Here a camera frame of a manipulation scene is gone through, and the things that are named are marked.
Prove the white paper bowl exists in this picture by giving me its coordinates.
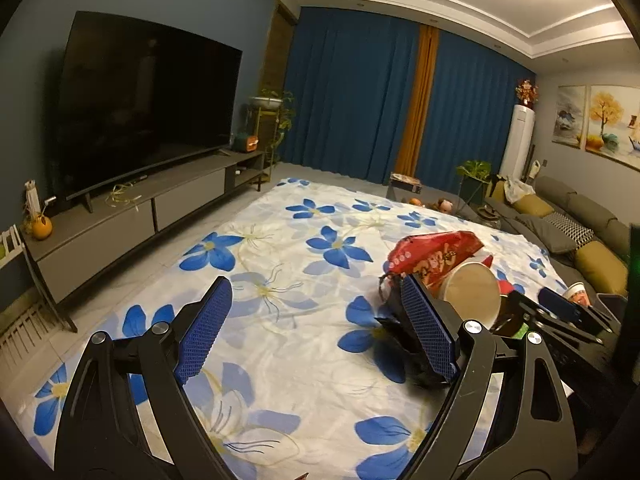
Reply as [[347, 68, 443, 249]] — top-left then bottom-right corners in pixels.
[[439, 260, 502, 333]]

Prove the potted plant white pot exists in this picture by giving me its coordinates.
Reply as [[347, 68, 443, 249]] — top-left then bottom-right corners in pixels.
[[248, 89, 296, 136]]

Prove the glass coffee table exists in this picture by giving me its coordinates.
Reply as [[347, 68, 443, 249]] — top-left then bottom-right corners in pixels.
[[400, 195, 506, 231]]

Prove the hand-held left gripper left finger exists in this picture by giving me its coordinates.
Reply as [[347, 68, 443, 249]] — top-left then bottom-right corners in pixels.
[[54, 276, 236, 480]]

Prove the small grey painting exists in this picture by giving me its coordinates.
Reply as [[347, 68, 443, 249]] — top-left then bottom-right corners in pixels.
[[552, 85, 587, 147]]

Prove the black plastic bag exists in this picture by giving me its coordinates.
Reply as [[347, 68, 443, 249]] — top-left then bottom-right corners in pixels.
[[375, 272, 461, 391]]

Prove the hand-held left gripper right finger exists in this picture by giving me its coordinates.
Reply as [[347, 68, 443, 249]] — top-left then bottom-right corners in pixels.
[[400, 272, 583, 480]]

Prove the grey and yellow sofa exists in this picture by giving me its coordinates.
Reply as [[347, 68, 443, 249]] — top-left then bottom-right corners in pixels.
[[482, 175, 640, 301]]

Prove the wooden door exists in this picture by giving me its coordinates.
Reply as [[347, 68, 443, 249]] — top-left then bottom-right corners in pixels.
[[260, 0, 298, 96]]

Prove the large yellow pillow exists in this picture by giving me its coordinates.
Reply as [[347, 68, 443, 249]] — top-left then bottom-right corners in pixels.
[[574, 241, 630, 296]]

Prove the sailboat and tree painting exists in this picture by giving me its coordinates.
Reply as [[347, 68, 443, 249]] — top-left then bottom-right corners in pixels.
[[582, 85, 640, 153]]

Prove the potted plant dark pot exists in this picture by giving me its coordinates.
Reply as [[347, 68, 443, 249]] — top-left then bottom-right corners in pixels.
[[456, 160, 493, 211]]

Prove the printed flat box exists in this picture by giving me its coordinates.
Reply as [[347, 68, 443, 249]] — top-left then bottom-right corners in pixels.
[[390, 173, 424, 194]]

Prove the red snack bag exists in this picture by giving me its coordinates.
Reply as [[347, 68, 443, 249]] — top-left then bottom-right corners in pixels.
[[386, 230, 493, 293]]

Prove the white orange paper cup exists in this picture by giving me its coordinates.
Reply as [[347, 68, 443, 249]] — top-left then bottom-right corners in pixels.
[[562, 282, 598, 308]]

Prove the small yellow pillow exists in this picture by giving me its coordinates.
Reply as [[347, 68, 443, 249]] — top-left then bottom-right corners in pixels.
[[515, 194, 555, 218]]

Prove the blue curtain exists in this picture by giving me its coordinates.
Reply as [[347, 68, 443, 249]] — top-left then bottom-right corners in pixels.
[[277, 7, 421, 183], [422, 35, 536, 196]]

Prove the flat grey pillow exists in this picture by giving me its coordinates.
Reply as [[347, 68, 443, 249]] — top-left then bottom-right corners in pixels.
[[517, 212, 576, 253]]

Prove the gold plant stand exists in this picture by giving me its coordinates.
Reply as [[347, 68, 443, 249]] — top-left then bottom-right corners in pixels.
[[245, 107, 281, 161]]

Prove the black television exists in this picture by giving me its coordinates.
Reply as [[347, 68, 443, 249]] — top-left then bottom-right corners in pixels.
[[52, 10, 243, 201]]

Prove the white floor grille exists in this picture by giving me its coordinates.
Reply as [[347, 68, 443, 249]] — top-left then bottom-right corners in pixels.
[[0, 302, 53, 361]]

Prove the orange curtain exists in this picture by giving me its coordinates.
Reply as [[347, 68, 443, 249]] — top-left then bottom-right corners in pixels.
[[397, 25, 440, 176]]

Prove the grey television cabinet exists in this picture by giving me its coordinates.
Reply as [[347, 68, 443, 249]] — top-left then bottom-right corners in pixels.
[[22, 150, 266, 333]]

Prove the grey plastic bin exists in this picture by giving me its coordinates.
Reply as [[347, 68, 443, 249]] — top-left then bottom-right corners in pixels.
[[592, 290, 633, 323]]

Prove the artificial flower decoration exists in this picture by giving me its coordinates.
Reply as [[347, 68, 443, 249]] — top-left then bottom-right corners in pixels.
[[515, 78, 541, 108]]

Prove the white cloth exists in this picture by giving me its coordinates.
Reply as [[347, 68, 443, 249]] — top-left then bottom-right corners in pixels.
[[502, 176, 536, 203]]

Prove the white standing air conditioner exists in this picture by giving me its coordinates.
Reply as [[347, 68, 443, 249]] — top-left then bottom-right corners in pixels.
[[500, 105, 536, 178]]

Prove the white folding rack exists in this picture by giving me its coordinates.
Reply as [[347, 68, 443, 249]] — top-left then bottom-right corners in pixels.
[[0, 227, 23, 263]]

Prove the yellow ribbon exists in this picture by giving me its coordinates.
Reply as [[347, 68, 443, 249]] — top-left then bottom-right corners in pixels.
[[105, 185, 138, 206]]

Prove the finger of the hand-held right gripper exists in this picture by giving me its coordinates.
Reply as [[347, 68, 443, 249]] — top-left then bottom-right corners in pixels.
[[505, 291, 609, 350], [539, 287, 621, 333]]

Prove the black white patterned pillow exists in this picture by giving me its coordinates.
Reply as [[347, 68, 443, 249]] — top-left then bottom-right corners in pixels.
[[542, 211, 596, 248]]

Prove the blue floral bed sheet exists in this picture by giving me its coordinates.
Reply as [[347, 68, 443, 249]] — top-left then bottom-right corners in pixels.
[[32, 177, 576, 480]]

